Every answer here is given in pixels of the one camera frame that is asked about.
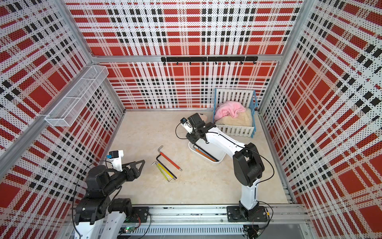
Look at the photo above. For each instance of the plush doll pink head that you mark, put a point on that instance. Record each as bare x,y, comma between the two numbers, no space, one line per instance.
204,117

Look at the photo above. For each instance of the orange hex key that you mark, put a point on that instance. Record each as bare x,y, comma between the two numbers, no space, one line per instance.
204,155

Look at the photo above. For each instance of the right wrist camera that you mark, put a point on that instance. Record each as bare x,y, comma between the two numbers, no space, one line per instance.
186,125

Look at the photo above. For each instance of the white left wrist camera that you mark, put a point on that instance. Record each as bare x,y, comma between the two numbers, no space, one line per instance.
115,158

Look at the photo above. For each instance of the blue white toy crib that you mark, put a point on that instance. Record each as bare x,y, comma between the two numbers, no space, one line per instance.
248,99

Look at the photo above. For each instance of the thin black hex key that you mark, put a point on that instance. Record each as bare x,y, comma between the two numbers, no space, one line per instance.
165,168

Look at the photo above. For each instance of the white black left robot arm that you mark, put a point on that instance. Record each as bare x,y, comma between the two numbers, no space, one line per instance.
97,216

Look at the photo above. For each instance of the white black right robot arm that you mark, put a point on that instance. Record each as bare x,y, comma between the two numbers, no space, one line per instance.
247,162

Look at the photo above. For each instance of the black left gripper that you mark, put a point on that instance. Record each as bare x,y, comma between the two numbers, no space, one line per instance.
135,174

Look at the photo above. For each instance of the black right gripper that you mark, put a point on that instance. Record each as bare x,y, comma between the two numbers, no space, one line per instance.
192,139

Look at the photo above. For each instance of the cream fluffy blanket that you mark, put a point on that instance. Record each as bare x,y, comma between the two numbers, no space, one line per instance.
242,119

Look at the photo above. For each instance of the black wall hook rail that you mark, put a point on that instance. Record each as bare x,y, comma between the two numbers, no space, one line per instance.
210,59

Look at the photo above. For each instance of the pink fleece blanket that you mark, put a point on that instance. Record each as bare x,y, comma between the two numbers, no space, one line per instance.
231,108

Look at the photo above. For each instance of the white plastic storage box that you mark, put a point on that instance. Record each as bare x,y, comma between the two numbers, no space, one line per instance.
210,148

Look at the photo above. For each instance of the green hex key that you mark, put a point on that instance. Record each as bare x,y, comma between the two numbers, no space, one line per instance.
162,171

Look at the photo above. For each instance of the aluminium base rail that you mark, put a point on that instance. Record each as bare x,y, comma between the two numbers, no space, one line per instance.
275,221

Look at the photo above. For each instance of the yellow hex key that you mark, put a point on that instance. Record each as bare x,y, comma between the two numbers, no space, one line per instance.
165,172

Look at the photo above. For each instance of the white wire mesh shelf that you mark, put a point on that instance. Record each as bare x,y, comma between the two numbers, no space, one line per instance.
65,113

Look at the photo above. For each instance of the red hex key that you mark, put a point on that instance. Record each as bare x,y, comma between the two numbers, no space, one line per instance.
168,159

